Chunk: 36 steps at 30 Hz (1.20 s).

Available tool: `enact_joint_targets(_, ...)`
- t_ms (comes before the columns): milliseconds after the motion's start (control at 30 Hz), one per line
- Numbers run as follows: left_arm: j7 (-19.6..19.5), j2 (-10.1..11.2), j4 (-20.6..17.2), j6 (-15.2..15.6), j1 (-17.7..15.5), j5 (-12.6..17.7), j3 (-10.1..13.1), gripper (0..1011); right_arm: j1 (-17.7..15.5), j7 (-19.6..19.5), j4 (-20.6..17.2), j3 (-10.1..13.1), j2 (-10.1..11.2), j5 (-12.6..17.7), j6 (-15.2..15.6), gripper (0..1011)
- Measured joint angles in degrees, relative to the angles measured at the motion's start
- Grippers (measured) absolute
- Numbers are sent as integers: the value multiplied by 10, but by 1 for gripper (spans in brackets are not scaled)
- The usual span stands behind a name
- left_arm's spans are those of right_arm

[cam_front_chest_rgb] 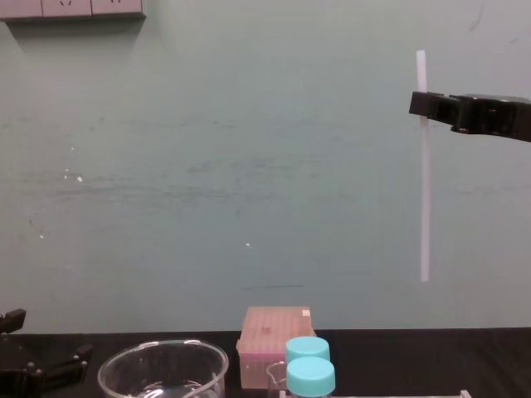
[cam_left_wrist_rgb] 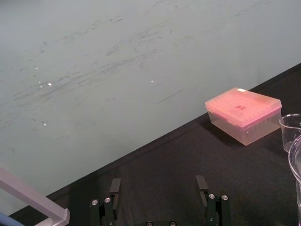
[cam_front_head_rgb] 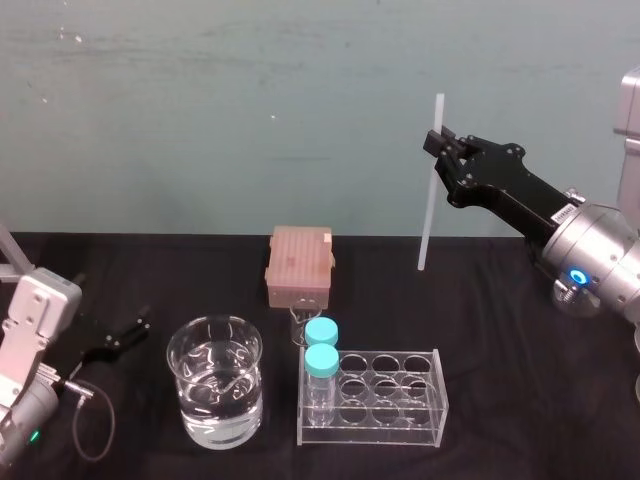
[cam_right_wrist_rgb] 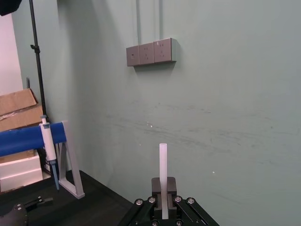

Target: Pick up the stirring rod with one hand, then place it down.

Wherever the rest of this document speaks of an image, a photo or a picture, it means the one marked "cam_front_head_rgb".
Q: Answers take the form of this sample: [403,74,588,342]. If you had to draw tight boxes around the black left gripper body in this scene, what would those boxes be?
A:
[48,308,115,382]

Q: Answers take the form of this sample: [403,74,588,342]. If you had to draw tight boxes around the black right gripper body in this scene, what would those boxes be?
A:
[446,134,584,247]

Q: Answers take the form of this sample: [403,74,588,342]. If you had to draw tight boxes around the white stirring rod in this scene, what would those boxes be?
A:
[417,92,447,272]

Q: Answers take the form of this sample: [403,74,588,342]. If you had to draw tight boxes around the large glass beaker with water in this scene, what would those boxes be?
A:
[166,314,265,450]

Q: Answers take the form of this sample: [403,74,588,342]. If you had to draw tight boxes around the grey metal strut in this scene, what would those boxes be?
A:
[0,223,30,287]

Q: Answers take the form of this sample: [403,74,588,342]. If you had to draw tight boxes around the small empty glass beaker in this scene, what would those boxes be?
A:
[288,296,324,347]

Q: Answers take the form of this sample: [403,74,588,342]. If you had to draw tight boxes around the black table cloth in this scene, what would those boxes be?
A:
[0,230,640,480]

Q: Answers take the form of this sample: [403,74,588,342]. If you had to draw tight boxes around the pink pipette tip box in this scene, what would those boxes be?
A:
[264,224,337,310]

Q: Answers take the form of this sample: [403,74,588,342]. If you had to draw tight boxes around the teal capped clear tube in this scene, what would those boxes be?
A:
[303,343,342,427]
[304,317,341,362]

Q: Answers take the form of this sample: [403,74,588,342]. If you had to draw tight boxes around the clear acrylic tube rack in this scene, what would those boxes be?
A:
[296,347,447,448]

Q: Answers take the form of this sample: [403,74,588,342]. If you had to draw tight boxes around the thin dark gripper cable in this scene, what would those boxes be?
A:
[57,378,118,463]

